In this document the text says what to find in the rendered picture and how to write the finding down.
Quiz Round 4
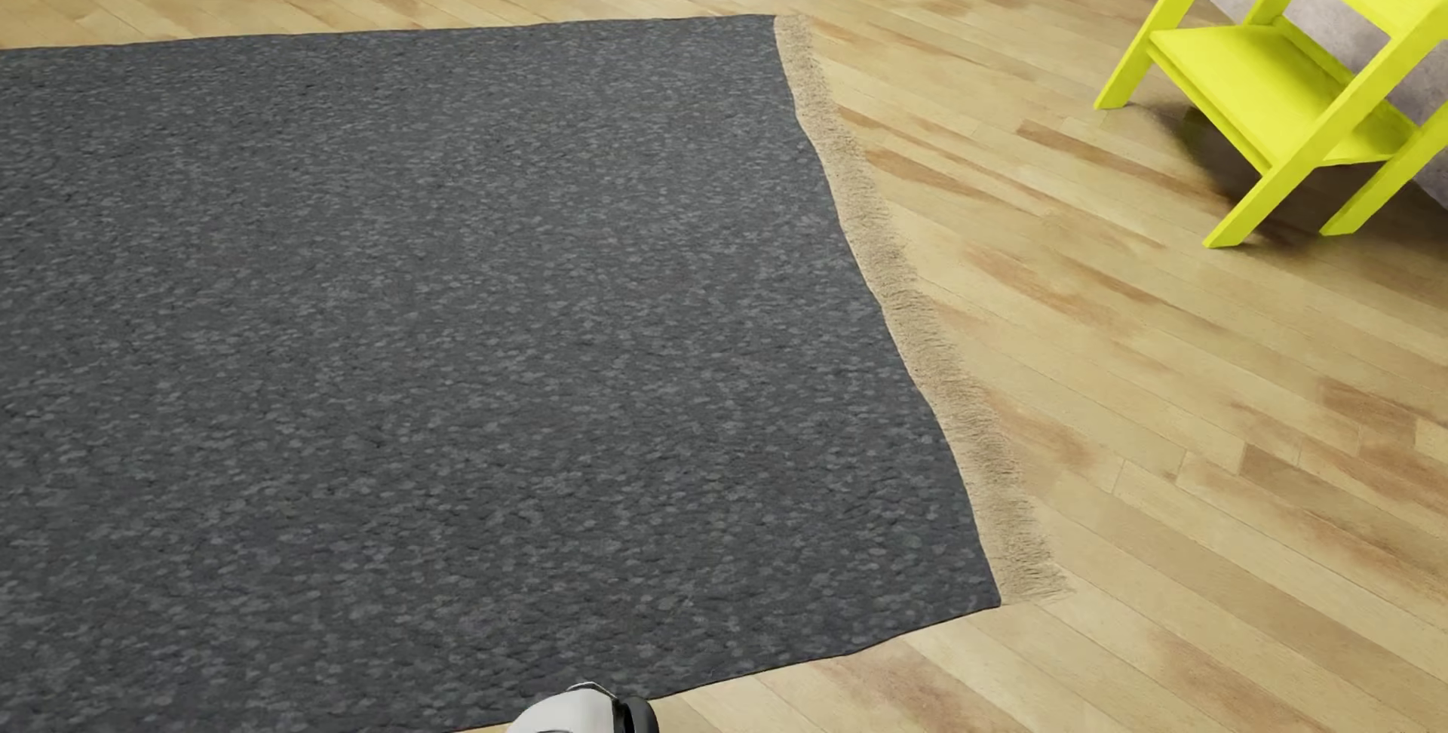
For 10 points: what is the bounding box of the dark grey fringed rug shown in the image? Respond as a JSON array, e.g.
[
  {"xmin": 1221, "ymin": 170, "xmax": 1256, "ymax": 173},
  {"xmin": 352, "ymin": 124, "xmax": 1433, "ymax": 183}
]
[{"xmin": 0, "ymin": 14, "xmax": 1070, "ymax": 733}]

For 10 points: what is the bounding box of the white black robot leg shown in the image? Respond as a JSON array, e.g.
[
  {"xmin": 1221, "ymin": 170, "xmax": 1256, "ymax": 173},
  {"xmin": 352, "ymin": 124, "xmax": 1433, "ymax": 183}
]
[{"xmin": 505, "ymin": 682, "xmax": 661, "ymax": 733}]

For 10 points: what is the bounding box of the yellow wooden shelf unit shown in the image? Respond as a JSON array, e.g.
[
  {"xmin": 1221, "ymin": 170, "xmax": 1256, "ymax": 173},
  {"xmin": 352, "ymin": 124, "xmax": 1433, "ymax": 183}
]
[{"xmin": 1093, "ymin": 0, "xmax": 1448, "ymax": 250}]

